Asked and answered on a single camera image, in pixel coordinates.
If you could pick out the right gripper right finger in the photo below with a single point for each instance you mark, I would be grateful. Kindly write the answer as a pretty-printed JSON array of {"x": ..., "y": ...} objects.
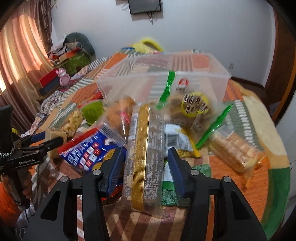
[{"x": 234, "y": 219}]

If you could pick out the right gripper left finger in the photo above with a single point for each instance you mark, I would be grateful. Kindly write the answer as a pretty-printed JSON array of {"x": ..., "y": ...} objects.
[{"x": 56, "y": 217}]

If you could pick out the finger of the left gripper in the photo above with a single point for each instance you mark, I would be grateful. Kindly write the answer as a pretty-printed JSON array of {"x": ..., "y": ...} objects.
[
  {"x": 38, "y": 136},
  {"x": 46, "y": 146}
]

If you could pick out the small bread snack bag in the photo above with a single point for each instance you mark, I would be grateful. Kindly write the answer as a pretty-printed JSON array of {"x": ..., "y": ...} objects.
[{"x": 50, "y": 134}]

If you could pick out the blue red snack bag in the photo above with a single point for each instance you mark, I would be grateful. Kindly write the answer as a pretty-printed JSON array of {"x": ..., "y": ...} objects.
[{"x": 88, "y": 151}]

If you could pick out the long gold-striped snack pack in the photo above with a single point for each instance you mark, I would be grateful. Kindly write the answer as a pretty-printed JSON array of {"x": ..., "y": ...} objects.
[{"x": 144, "y": 164}]

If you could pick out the clear bag with green zipper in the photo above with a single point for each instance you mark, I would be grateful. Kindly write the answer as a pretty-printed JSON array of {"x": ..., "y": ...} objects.
[{"x": 187, "y": 102}]

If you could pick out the person's left hand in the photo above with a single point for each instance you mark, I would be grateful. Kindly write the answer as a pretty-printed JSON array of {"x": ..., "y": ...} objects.
[{"x": 17, "y": 185}]

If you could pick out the popcorn snack bag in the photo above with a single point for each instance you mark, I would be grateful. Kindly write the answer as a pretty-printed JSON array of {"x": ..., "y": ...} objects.
[{"x": 68, "y": 122}]

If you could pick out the green jelly cup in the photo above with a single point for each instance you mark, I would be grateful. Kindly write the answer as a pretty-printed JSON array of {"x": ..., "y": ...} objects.
[{"x": 92, "y": 111}]

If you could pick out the red flat box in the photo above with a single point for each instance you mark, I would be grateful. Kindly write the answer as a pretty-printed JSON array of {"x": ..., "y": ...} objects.
[{"x": 48, "y": 82}]

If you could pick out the pink plush toy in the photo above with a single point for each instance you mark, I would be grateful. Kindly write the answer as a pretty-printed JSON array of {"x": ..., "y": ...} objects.
[{"x": 64, "y": 78}]

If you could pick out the orange fried snack bag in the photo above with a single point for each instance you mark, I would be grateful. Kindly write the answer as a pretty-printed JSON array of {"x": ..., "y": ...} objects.
[{"x": 115, "y": 122}]

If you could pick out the green patterned box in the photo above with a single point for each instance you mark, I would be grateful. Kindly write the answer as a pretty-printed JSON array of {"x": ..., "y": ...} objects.
[{"x": 76, "y": 63}]

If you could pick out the orange pink curtain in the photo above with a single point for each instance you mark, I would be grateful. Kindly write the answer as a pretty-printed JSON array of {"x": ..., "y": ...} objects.
[{"x": 25, "y": 42}]

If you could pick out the patchwork striped bed blanket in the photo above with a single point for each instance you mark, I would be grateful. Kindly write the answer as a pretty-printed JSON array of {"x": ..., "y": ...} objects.
[{"x": 267, "y": 190}]

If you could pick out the white yellow snack packet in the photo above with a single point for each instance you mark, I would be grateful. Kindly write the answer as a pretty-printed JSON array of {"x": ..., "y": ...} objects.
[{"x": 176, "y": 137}]

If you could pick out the grey cushion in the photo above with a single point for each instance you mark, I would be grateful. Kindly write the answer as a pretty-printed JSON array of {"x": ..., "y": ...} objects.
[{"x": 79, "y": 40}]

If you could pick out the clear plastic storage box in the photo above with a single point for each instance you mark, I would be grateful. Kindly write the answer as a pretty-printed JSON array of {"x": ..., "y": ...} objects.
[{"x": 144, "y": 78}]

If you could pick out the brown wooden door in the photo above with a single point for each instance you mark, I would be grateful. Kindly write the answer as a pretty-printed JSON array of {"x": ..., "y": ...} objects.
[{"x": 282, "y": 72}]

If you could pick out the yellow plush pillow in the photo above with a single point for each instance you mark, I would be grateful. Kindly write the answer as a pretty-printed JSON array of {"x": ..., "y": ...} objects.
[{"x": 147, "y": 46}]

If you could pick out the wall-mounted black monitor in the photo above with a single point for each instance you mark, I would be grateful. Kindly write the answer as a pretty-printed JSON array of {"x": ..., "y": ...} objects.
[{"x": 144, "y": 6}]

